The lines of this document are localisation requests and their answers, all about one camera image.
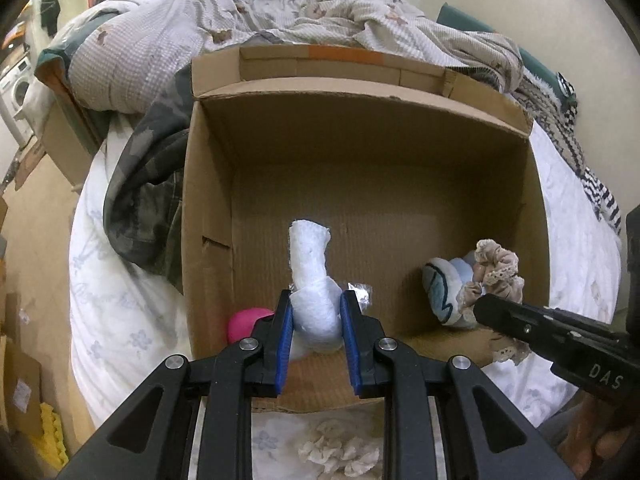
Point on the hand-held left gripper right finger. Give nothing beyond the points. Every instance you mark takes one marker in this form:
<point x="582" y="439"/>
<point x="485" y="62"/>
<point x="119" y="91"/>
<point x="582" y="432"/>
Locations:
<point x="350" y="345"/>

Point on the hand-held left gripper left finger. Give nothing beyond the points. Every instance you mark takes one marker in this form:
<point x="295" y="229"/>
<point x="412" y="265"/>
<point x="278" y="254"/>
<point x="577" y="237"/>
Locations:
<point x="285" y="345"/>

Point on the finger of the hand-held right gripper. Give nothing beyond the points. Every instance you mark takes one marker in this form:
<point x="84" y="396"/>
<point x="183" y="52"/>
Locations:
<point x="515" y="322"/>

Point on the pink ball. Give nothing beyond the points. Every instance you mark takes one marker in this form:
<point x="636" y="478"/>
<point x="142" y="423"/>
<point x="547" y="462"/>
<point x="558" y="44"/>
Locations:
<point x="245" y="325"/>

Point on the white sock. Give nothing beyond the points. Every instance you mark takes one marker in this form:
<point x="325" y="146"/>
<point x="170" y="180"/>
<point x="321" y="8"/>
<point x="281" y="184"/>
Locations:
<point x="315" y="310"/>

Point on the clear plastic wrapper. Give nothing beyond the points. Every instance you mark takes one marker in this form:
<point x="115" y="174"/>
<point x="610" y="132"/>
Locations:
<point x="361" y="294"/>

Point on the beige lace scrunchie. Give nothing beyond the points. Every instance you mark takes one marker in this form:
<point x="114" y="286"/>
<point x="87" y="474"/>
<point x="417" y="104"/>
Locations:
<point x="502" y="265"/>

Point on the white and blue plush toy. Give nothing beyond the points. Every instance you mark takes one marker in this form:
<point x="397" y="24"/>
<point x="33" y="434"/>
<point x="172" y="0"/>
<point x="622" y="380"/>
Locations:
<point x="445" y="290"/>

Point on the cream floral scrunchie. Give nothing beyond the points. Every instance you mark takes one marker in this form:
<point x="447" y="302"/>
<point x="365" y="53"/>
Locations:
<point x="345" y="452"/>

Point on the brown cardboard box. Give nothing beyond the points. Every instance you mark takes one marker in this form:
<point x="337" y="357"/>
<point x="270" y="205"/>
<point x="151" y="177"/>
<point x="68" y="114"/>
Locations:
<point x="375" y="185"/>

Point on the person's right hand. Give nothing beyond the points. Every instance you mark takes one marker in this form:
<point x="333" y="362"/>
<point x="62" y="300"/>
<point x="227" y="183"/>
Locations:
<point x="595" y="435"/>

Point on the black white striped cloth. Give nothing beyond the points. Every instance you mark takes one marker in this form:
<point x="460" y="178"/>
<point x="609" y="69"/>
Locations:
<point x="600" y="195"/>

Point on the camouflage garment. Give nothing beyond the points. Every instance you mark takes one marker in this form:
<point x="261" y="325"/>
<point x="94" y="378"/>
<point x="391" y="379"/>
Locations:
<point x="145" y="195"/>

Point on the patterned knit blanket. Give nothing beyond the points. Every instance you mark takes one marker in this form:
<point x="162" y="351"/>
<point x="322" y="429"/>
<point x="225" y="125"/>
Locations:
<point x="550" y="115"/>

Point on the black white checked cloth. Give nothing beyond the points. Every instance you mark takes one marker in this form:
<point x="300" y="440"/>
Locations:
<point x="567" y="95"/>

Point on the yellow foam mat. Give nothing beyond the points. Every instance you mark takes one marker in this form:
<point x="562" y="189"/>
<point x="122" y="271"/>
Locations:
<point x="52" y="435"/>

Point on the teal pillow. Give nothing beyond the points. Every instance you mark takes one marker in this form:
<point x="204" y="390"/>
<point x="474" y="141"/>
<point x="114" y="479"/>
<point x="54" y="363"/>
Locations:
<point x="535" y="65"/>

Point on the brown cardboard sheet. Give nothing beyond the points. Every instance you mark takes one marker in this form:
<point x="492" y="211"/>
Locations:
<point x="22" y="385"/>

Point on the brown bed base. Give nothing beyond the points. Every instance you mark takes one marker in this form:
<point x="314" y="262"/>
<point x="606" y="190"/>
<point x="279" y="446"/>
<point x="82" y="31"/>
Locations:
<point x="65" y="135"/>

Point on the flat cardboard piece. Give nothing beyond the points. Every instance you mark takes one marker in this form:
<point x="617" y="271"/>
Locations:
<point x="25" y="160"/>

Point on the white washing machine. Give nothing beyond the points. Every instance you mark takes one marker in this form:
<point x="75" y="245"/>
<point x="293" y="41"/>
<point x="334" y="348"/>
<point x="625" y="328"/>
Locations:
<point x="17" y="90"/>

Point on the black hanging garment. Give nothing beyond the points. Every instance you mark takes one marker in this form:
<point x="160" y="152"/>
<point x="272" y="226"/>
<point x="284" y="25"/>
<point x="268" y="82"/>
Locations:
<point x="50" y="10"/>

